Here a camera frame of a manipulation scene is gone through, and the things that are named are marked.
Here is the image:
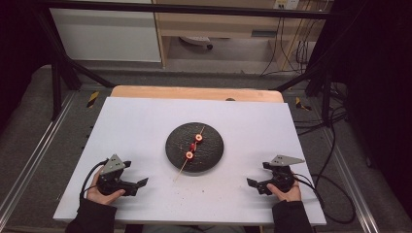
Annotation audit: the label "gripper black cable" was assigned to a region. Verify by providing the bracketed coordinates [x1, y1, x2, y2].
[291, 173, 358, 225]
[79, 158, 110, 212]

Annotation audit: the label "white power outlet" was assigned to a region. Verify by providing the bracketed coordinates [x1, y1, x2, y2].
[273, 0, 300, 10]

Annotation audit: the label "person's right hand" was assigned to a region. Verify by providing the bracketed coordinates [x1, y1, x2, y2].
[266, 181, 302, 202]

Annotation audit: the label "white board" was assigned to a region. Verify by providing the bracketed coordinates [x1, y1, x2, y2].
[52, 96, 327, 226]

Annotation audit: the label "white cabinet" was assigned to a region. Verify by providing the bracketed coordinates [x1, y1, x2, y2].
[48, 0, 162, 63]

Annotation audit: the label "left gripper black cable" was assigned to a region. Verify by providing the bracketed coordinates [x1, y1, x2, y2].
[79, 158, 110, 212]

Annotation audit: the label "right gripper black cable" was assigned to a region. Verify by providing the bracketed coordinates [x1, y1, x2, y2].
[291, 173, 358, 225]

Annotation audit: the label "black cables on floor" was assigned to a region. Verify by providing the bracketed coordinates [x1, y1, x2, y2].
[292, 82, 349, 137]

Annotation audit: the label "aluminium floor rail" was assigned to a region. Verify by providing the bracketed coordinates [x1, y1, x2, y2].
[324, 129, 381, 233]
[0, 91, 77, 221]

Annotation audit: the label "dark curtain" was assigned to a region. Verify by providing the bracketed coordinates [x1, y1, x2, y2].
[0, 0, 52, 130]
[320, 0, 412, 217]

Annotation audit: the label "yellow black hazard tape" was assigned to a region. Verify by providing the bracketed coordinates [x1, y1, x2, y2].
[294, 96, 313, 112]
[86, 90, 100, 109]

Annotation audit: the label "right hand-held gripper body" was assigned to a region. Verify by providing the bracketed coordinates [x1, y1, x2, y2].
[257, 154, 306, 196]

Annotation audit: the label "wooden table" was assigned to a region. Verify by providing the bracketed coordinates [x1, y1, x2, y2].
[110, 84, 285, 104]

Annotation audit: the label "light wooden desk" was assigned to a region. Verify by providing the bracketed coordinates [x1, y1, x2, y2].
[152, 0, 328, 70]

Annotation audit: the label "person's left hand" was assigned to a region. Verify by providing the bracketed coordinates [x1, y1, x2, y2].
[86, 169, 126, 206]

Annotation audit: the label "thin wooden skewer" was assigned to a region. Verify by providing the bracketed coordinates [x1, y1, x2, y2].
[173, 125, 207, 183]

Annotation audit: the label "black round plate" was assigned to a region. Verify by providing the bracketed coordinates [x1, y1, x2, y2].
[164, 121, 224, 174]

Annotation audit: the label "office chair base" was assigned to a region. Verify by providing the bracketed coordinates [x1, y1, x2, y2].
[179, 36, 214, 50]

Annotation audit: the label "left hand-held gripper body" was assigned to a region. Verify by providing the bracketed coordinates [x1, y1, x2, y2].
[96, 153, 139, 197]

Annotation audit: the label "black metal frame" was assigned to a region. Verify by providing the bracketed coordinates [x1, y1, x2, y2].
[32, 1, 336, 121]

